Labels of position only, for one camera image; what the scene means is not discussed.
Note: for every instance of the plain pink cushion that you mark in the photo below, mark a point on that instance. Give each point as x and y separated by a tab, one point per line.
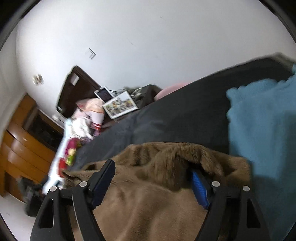
170	89

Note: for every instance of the wall bracket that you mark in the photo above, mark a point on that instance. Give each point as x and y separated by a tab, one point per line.
92	53

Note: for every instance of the magenta cloth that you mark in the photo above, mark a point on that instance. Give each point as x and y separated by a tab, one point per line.
72	144

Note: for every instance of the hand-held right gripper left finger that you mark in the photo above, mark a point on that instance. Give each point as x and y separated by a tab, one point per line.
101	187

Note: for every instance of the dark wooden headboard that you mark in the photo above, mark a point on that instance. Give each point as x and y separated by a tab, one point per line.
74	97

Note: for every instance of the framed picture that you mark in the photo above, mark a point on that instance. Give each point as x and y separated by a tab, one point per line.
120	104

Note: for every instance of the white wall switch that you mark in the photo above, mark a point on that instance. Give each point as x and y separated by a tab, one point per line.
38	79

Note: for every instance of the white-framed dark screen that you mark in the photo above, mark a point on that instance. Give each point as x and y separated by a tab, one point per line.
104	94

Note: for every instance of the dark clothes pile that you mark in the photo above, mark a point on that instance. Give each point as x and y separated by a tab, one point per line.
148	93

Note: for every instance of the teal fleece garment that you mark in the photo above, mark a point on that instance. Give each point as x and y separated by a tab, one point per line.
261	120

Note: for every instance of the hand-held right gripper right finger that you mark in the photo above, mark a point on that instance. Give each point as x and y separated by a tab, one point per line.
200	190

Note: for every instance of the red folded cloth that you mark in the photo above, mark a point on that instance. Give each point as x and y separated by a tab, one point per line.
62	165

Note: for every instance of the pink printed pillow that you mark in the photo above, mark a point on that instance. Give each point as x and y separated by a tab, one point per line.
91	109

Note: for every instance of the brown wooden wardrobe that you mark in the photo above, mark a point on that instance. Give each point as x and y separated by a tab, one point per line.
20	143

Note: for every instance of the dark bag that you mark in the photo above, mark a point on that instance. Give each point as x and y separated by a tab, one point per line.
32	199

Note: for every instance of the brown fleece garment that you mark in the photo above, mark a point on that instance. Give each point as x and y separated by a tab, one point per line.
143	185

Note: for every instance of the dark grey blanket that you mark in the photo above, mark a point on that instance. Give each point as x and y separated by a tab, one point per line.
180	115

